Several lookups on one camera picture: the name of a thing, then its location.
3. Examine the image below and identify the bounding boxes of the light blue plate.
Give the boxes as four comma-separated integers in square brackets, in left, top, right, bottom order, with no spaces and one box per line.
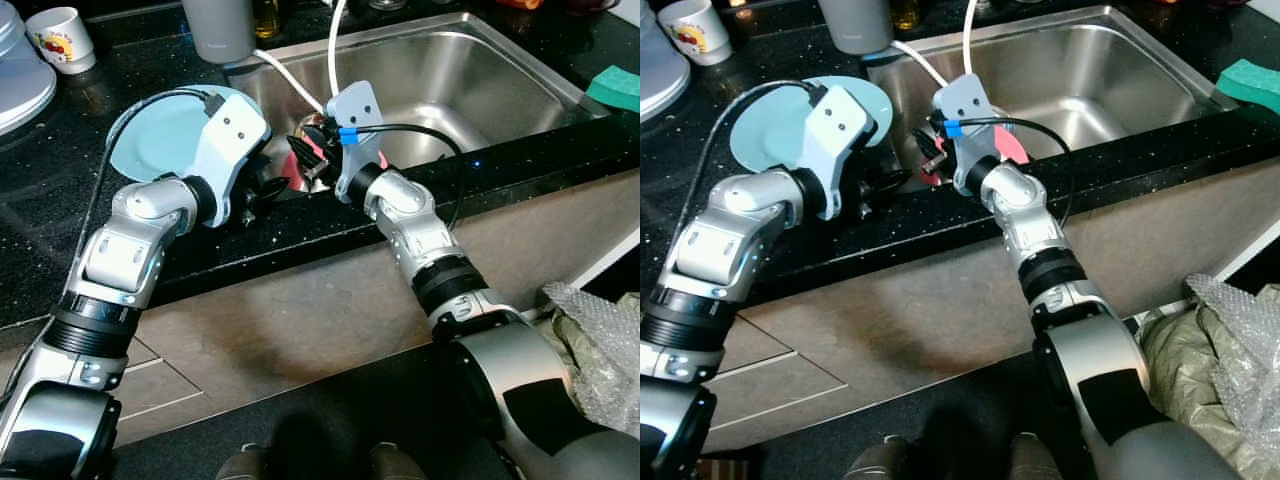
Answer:
[730,75,894,174]
[105,85,273,184]

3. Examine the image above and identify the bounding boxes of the grey robot foot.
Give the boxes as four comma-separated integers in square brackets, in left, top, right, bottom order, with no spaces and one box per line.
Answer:
[845,435,911,480]
[215,445,271,480]
[370,443,431,480]
[1010,432,1066,480]

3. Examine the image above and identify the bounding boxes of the brown cabinet front panel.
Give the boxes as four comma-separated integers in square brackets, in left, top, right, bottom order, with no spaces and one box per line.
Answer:
[130,170,641,386]
[745,155,1280,376]

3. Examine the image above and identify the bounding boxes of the pink plate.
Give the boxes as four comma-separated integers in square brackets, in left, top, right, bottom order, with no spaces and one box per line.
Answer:
[918,128,1029,188]
[280,135,391,193]

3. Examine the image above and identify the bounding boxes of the stainless steel sink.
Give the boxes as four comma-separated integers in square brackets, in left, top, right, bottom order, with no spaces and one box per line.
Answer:
[865,5,1244,191]
[228,12,613,201]

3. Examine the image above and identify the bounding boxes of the white mug with print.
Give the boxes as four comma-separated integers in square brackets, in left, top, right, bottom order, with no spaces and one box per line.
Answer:
[25,8,97,76]
[655,0,734,67]

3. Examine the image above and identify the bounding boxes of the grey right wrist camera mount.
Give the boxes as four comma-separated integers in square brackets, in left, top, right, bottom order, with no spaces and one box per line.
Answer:
[933,73,997,193]
[325,80,387,201]

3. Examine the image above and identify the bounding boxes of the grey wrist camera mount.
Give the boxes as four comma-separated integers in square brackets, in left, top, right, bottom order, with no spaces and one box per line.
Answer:
[325,80,387,201]
[933,73,997,193]
[795,83,873,221]
[185,92,272,229]

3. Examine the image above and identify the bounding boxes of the green sponge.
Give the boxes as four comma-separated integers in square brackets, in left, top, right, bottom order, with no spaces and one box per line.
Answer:
[1216,58,1280,114]
[585,65,641,113]

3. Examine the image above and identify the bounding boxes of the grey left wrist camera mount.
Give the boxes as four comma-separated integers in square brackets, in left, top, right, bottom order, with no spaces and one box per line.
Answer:
[185,92,272,229]
[795,83,873,221]

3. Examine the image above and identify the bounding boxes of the white plate stack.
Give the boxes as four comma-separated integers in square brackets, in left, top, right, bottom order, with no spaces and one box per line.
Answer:
[0,8,59,138]
[640,15,692,124]

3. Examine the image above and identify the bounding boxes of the black cable with blue tape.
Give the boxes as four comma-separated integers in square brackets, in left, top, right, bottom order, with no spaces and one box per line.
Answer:
[943,115,1077,226]
[338,122,467,233]

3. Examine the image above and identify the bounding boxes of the grey right robot foot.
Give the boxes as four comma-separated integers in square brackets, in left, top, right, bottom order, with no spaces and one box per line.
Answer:
[370,443,431,480]
[1010,432,1066,480]

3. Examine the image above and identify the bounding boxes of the plain black cable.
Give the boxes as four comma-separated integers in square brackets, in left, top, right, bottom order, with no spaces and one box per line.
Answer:
[690,80,831,291]
[75,88,226,291]

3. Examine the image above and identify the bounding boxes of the grey plastic cup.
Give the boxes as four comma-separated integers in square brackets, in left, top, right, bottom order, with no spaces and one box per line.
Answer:
[817,0,894,56]
[180,0,257,66]

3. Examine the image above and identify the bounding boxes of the clear bubble wrap sheet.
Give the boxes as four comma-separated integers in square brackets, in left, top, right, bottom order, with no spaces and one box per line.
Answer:
[543,283,641,431]
[1185,275,1280,461]

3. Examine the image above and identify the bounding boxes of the olive green bag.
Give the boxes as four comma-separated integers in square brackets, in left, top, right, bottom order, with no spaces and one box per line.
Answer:
[1140,300,1280,480]
[545,295,641,441]

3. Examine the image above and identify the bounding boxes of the grey left robot foot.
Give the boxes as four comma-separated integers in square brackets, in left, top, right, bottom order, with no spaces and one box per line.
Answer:
[845,435,911,480]
[215,445,271,480]

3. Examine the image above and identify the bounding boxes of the white hose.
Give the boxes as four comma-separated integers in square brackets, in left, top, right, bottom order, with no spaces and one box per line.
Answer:
[890,40,951,89]
[253,48,329,114]
[327,0,349,96]
[962,0,981,76]

